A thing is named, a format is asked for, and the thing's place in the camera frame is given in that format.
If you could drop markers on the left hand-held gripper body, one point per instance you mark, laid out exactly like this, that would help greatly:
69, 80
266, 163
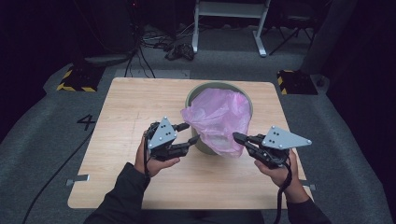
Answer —
162, 135

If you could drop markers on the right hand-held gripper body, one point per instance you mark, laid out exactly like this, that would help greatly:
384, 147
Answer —
280, 138

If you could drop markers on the green plastic bin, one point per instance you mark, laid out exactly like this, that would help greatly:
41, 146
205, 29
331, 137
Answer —
204, 148

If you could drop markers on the pink plastic bag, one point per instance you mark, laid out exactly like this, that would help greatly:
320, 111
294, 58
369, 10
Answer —
218, 118

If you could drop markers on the person's left hand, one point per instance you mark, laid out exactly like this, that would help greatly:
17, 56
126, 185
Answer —
152, 166

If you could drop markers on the person's right hand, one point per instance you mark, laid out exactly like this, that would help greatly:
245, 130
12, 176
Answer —
288, 179

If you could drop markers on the black yellow striped base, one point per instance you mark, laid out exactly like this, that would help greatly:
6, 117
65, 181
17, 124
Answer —
297, 82
81, 77

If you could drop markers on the dark crumpled floor object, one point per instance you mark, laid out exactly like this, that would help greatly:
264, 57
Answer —
180, 51

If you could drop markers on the grey flat stand base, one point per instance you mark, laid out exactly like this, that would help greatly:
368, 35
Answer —
107, 59

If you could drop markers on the grey pillar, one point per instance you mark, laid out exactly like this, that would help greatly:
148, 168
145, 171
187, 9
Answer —
330, 34

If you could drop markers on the black folding chair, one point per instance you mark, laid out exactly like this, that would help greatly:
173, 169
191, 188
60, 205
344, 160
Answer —
295, 21

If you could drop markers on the white metal stand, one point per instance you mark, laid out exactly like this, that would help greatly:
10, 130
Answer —
229, 9

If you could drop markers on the grey table bracket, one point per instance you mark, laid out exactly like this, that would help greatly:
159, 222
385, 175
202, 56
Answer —
311, 186
77, 179

